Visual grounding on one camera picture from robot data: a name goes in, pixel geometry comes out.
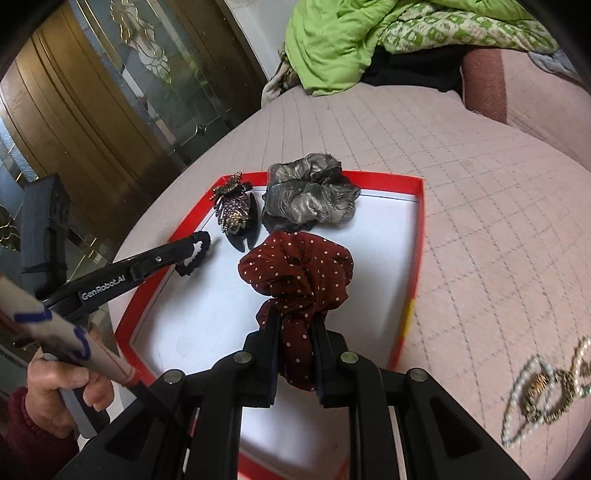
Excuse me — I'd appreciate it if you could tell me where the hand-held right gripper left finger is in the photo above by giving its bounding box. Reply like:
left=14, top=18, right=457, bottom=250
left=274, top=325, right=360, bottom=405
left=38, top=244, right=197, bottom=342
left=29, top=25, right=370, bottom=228
left=53, top=314, right=283, bottom=480

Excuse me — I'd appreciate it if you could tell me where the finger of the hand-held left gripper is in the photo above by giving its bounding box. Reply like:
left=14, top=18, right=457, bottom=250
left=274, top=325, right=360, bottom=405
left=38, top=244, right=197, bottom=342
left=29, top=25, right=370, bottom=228
left=127, top=235, right=201, bottom=283

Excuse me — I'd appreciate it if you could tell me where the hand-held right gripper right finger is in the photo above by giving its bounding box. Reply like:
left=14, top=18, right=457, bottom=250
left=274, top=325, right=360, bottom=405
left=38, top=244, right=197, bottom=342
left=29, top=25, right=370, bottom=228
left=310, top=318, right=536, bottom=480

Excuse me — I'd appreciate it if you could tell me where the black hair tie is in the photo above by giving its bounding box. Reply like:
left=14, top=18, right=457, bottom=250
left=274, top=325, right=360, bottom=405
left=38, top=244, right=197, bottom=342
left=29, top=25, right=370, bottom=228
left=174, top=231, right=212, bottom=278

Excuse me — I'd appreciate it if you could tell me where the red shallow tray box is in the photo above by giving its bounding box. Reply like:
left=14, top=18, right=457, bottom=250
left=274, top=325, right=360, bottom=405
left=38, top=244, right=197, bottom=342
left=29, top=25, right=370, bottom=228
left=115, top=171, right=424, bottom=480

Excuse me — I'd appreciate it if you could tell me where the red polka dot scrunchie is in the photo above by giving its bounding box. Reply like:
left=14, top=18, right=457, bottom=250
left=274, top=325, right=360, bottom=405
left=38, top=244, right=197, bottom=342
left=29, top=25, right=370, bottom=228
left=238, top=231, right=355, bottom=393

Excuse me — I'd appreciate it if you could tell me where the pale green bead bracelet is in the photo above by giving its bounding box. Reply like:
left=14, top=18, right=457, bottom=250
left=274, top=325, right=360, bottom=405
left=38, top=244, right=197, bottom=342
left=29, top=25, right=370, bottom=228
left=501, top=354, right=555, bottom=448

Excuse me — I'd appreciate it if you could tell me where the gold leopard bracelet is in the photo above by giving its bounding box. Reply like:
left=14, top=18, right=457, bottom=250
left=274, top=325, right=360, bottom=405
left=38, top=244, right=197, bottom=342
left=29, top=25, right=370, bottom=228
left=522, top=367, right=583, bottom=425

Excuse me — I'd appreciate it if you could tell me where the white pearl bracelet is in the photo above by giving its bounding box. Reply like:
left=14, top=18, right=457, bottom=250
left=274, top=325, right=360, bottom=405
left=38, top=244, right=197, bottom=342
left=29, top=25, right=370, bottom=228
left=570, top=336, right=591, bottom=398

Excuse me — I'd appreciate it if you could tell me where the person's left forearm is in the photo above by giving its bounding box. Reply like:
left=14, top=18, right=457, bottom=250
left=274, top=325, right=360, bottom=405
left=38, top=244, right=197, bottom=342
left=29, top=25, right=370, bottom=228
left=0, top=387, right=80, bottom=480

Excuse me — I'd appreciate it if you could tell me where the person's left hand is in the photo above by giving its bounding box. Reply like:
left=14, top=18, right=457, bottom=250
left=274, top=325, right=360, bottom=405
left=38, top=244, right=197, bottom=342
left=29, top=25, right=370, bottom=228
left=28, top=353, right=115, bottom=444

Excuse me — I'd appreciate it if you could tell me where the rhinestone hair claw clip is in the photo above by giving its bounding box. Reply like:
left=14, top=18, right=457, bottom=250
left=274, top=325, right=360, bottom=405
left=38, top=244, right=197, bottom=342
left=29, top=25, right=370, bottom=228
left=210, top=172, right=259, bottom=254

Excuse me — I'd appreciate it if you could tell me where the wooden door with etched glass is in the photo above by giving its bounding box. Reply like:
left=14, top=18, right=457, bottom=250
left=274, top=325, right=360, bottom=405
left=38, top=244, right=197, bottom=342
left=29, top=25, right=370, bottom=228
left=0, top=0, right=287, bottom=222

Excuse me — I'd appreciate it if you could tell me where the grey sheer scrunchie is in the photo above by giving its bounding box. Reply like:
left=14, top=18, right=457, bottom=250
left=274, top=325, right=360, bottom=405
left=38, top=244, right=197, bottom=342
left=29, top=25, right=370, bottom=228
left=262, top=152, right=360, bottom=232

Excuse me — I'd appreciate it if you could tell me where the pink quilted bed cover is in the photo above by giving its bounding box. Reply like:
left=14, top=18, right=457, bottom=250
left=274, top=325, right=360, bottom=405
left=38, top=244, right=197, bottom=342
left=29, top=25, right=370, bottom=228
left=111, top=46, right=591, bottom=480

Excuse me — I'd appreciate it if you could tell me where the beige patterned cloth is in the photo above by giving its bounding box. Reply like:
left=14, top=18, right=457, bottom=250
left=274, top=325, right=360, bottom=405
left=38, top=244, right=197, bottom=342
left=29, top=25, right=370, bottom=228
left=261, top=60, right=301, bottom=109

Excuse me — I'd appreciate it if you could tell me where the lime green quilt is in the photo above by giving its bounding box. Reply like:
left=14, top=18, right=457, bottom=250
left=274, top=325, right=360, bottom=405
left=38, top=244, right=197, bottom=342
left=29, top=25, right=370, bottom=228
left=284, top=0, right=467, bottom=97

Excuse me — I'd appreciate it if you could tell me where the black cloth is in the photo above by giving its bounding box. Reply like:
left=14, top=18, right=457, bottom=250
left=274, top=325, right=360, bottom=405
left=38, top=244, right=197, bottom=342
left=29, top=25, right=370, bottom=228
left=360, top=46, right=467, bottom=93

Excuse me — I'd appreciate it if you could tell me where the pink brown bolster pillow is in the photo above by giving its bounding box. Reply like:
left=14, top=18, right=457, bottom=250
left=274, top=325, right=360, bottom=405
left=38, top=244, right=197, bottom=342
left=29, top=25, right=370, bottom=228
left=462, top=46, right=509, bottom=123

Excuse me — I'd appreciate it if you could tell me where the green white patterned quilt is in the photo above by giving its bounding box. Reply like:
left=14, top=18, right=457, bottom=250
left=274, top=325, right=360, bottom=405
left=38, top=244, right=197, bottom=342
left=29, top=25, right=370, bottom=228
left=379, top=9, right=559, bottom=58

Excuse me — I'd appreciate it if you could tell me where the grey quilted blanket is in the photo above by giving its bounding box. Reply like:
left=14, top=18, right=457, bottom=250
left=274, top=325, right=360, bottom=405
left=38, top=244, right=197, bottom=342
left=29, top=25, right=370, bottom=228
left=526, top=46, right=578, bottom=75

